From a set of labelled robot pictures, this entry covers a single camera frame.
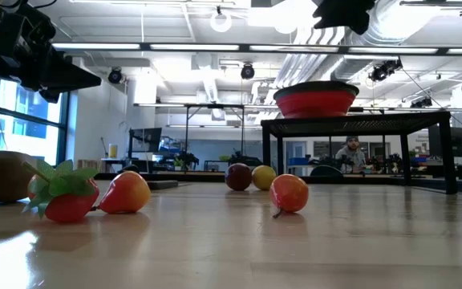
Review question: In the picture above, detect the black ceiling spotlight cluster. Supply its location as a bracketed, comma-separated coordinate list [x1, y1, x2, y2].
[409, 96, 434, 109]
[369, 58, 403, 83]

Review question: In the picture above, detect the yellow toy lemon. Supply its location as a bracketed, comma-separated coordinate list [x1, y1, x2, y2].
[251, 164, 278, 192]

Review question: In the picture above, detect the black aluminium table frame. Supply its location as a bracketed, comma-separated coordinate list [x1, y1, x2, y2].
[94, 171, 462, 194]

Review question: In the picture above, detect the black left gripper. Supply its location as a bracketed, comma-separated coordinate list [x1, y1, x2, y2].
[0, 0, 103, 104]

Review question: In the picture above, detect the round ring ceiling lamp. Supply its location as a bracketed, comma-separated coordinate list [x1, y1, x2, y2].
[209, 5, 233, 34]

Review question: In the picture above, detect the small red-yellow toy pear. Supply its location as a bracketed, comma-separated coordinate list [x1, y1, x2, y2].
[26, 174, 42, 201]
[96, 170, 152, 215]

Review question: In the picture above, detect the red collapsible colander grey rim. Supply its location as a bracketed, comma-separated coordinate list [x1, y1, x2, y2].
[273, 79, 360, 120]

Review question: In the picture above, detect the black background rig frame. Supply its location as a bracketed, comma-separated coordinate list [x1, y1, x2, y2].
[184, 103, 245, 157]

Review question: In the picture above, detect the black kitchen knife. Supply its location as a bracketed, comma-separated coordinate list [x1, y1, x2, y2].
[146, 179, 180, 191]

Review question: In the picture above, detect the red toy strawberry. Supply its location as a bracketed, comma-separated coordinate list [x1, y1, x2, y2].
[21, 158, 101, 224]

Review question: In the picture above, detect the large window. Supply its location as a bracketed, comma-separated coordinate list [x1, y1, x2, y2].
[0, 71, 71, 166]

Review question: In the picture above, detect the black computer monitor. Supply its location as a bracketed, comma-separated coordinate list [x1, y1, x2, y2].
[428, 126, 462, 159]
[128, 127, 164, 154]

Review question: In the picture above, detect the dark red toy plum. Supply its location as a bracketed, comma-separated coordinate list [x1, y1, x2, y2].
[225, 162, 253, 192]

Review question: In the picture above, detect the black perforated metal shelf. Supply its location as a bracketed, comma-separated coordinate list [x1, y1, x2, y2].
[260, 111, 460, 196]

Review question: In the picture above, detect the person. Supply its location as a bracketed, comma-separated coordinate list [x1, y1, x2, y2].
[334, 135, 367, 174]

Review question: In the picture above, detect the round orange-red toy fruit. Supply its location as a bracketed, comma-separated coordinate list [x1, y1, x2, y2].
[269, 173, 310, 220]

